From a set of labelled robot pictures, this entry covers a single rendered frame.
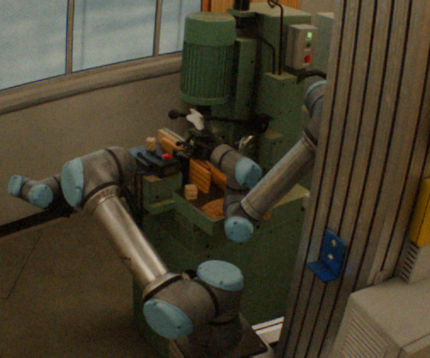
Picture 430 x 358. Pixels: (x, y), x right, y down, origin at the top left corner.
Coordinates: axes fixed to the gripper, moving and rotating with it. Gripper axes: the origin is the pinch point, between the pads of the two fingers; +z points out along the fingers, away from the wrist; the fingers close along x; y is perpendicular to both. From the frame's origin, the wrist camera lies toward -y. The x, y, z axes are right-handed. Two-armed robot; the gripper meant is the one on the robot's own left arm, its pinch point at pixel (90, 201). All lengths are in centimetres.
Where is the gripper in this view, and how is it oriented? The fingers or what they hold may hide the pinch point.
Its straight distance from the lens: 211.9
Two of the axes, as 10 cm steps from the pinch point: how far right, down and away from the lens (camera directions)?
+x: 6.1, 4.2, -6.7
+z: 6.5, 2.3, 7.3
